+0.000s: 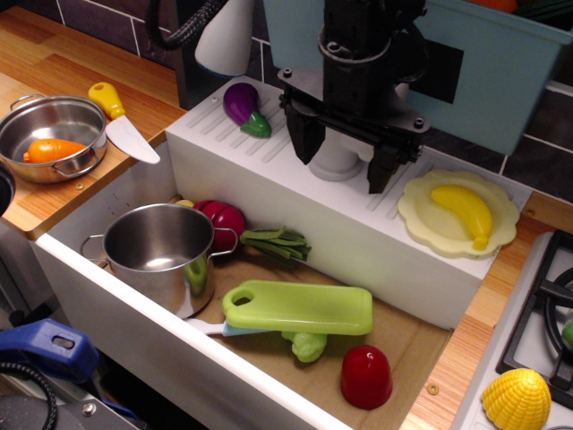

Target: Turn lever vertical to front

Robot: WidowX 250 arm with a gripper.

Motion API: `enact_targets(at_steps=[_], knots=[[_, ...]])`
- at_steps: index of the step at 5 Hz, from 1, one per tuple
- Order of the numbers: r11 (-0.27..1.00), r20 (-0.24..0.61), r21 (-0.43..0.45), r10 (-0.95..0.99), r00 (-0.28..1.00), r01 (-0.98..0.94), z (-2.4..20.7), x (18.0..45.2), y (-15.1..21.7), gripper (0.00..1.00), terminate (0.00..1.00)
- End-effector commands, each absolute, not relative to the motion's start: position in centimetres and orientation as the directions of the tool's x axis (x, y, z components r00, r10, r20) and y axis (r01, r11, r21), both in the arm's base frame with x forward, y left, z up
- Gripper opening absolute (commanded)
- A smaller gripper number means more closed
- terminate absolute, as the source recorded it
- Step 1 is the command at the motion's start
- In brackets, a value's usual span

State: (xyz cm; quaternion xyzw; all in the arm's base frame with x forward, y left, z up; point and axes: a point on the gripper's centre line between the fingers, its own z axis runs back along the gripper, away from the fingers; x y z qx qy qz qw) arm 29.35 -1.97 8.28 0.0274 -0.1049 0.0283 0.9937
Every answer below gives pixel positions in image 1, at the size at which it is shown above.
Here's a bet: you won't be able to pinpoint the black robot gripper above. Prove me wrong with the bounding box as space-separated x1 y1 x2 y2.
279 1 429 194

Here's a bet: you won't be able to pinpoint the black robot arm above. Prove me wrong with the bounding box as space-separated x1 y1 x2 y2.
279 1 429 194

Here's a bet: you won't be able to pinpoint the grey toy faucet base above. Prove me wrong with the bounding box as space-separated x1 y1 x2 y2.
309 128 374 182

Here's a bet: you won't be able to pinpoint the green felt beans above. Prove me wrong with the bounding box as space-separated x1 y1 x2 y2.
239 226 312 263

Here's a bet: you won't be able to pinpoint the purple toy eggplant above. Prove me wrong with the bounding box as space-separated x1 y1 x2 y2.
223 82 272 138

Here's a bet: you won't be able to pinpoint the cream scalloped toy plate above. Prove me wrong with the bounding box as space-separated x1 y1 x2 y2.
398 169 520 258

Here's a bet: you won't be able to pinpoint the magenta toy onion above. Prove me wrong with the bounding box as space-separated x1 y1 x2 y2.
193 200 246 253

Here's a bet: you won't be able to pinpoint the white toy sink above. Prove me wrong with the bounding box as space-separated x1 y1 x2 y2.
35 84 531 429

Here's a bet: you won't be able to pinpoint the yellow toy banana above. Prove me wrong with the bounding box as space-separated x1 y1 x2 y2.
431 185 493 251

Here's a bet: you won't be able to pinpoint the teal plastic bin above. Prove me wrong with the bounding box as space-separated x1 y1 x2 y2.
264 1 572 155

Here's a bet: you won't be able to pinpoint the green plastic cutting board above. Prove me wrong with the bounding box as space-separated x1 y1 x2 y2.
222 280 373 336

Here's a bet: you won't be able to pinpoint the small yellow toy piece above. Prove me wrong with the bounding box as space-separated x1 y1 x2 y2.
175 199 195 208

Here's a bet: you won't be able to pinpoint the green toy lettuce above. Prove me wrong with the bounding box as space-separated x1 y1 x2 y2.
281 331 328 364

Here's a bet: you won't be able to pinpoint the tall steel pot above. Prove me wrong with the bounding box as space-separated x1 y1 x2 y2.
81 203 239 319

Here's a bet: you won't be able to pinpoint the white and blue spatula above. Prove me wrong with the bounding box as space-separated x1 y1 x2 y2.
184 318 268 337

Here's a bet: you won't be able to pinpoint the red toy pepper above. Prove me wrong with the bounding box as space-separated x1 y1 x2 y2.
340 345 393 409

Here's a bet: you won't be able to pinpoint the black stove grate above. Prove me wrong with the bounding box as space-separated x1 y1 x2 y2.
496 230 572 409

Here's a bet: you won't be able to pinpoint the green toy on stove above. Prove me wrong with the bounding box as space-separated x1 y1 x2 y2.
561 320 573 352

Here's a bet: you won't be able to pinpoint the orange toy carrot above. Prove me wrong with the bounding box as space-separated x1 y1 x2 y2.
22 138 87 163

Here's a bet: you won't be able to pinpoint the yellow toy corn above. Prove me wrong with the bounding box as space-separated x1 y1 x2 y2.
481 368 552 430

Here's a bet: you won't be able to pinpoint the shallow steel pan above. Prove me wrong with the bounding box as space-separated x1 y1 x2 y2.
1 94 107 184

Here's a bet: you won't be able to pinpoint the blue clamp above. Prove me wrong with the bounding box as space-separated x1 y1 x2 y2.
1 319 99 383

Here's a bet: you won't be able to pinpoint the black braided cable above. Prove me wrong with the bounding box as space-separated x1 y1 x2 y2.
145 0 229 52

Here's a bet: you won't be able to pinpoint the yellow-handled toy knife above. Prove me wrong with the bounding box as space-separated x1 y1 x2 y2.
88 82 160 164

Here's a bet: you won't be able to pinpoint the black cable lower left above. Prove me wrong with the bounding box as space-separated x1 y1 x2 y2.
0 360 59 430

